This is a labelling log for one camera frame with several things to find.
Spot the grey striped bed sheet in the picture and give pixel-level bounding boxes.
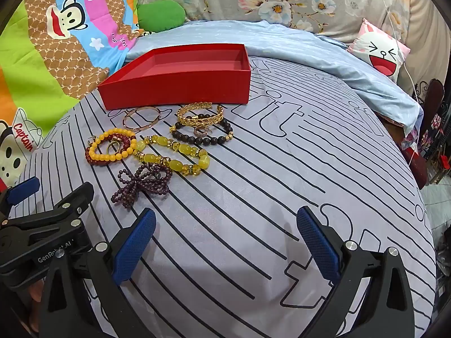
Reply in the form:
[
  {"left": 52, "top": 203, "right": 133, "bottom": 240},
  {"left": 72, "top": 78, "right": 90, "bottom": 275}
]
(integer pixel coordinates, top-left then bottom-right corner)
[{"left": 7, "top": 54, "right": 439, "bottom": 338}]

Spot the rose gold bangle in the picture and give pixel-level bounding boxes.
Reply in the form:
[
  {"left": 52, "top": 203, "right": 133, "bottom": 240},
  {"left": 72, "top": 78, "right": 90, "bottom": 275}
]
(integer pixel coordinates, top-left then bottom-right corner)
[{"left": 123, "top": 106, "right": 163, "bottom": 131}]

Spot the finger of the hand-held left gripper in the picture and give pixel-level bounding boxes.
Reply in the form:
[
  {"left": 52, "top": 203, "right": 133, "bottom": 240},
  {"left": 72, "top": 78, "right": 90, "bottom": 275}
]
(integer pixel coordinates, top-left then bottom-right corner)
[
  {"left": 0, "top": 177, "right": 40, "bottom": 219},
  {"left": 21, "top": 182, "right": 95, "bottom": 235}
]

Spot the cartoon monkey blanket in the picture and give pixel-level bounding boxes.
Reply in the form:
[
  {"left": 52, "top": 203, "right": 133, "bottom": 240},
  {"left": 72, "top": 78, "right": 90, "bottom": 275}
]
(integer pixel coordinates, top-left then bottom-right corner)
[{"left": 0, "top": 0, "right": 142, "bottom": 191}]

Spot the black bead bracelet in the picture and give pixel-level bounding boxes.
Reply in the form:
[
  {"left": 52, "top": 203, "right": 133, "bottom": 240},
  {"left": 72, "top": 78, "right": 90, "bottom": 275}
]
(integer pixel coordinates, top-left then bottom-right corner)
[{"left": 170, "top": 113, "right": 234, "bottom": 146}]

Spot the pink rabbit cushion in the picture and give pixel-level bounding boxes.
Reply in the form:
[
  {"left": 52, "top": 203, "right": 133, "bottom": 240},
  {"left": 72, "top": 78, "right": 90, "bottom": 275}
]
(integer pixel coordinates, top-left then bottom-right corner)
[{"left": 347, "top": 17, "right": 411, "bottom": 81}]

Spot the red cardboard box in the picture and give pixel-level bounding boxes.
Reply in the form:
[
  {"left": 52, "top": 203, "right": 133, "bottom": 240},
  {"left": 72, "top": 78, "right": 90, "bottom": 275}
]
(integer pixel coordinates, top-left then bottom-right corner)
[{"left": 97, "top": 43, "right": 252, "bottom": 111}]

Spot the white cable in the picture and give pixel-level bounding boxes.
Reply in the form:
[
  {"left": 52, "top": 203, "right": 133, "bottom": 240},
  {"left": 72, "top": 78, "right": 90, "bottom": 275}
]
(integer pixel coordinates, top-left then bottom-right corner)
[{"left": 377, "top": 0, "right": 423, "bottom": 113}]

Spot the purple bead bow bracelet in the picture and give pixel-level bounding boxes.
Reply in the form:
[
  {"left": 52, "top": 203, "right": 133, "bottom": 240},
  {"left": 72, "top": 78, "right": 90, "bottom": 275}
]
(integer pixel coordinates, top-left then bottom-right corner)
[{"left": 111, "top": 163, "right": 174, "bottom": 209}]

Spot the large yellow bead bracelet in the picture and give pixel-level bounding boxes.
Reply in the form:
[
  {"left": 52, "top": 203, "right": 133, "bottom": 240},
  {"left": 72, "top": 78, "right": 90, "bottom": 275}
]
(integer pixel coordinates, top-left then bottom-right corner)
[{"left": 133, "top": 135, "right": 211, "bottom": 177}]

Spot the person's left hand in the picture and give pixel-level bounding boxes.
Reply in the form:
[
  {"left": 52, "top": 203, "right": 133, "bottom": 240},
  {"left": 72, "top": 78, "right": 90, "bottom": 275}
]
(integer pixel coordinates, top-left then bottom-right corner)
[{"left": 24, "top": 283, "right": 41, "bottom": 326}]

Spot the orange bead bracelet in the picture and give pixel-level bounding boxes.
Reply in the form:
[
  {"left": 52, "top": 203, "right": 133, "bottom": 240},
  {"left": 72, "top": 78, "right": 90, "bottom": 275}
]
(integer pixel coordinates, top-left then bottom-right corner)
[{"left": 88, "top": 130, "right": 138, "bottom": 160}]

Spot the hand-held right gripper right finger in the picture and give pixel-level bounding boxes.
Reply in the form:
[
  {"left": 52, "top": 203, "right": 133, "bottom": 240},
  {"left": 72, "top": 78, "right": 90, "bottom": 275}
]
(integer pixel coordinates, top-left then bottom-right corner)
[{"left": 297, "top": 206, "right": 417, "bottom": 338}]

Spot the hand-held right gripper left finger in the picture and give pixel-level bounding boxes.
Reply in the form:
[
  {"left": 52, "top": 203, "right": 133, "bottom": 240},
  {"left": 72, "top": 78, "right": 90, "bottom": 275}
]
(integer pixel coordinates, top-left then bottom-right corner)
[{"left": 39, "top": 208, "right": 157, "bottom": 338}]

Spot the gold leaf cuff bracelet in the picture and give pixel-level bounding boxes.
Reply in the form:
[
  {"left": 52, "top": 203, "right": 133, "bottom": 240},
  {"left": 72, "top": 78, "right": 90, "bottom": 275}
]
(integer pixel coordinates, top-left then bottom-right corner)
[{"left": 177, "top": 102, "right": 225, "bottom": 128}]

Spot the light blue quilt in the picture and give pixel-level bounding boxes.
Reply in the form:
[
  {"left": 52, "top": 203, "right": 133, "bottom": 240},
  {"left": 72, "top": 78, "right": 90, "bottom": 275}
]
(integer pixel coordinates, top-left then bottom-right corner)
[{"left": 121, "top": 19, "right": 421, "bottom": 136}]

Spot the green pillow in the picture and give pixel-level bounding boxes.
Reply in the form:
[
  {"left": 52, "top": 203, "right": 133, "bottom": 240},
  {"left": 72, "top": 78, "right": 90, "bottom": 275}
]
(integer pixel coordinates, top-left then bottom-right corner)
[{"left": 137, "top": 0, "right": 186, "bottom": 30}]

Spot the dark red bead bracelet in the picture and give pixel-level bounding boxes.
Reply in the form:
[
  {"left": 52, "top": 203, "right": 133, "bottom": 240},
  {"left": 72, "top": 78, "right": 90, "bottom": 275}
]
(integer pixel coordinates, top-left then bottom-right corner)
[{"left": 85, "top": 130, "right": 137, "bottom": 166}]

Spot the dark wooden chair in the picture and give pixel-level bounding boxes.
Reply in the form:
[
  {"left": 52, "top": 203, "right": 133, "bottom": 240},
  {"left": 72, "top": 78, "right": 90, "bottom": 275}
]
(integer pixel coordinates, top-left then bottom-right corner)
[{"left": 415, "top": 79, "right": 445, "bottom": 187}]

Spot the beige curtain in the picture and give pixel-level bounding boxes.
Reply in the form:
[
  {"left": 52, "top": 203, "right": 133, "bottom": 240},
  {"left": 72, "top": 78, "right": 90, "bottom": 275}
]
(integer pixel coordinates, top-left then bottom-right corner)
[{"left": 405, "top": 0, "right": 448, "bottom": 88}]

